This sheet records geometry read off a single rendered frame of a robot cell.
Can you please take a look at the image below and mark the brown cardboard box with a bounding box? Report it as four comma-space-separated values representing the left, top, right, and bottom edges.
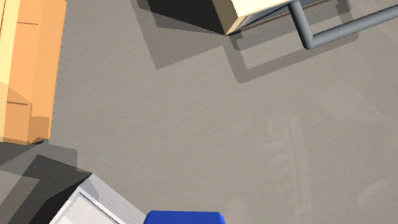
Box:
0, 0, 68, 145

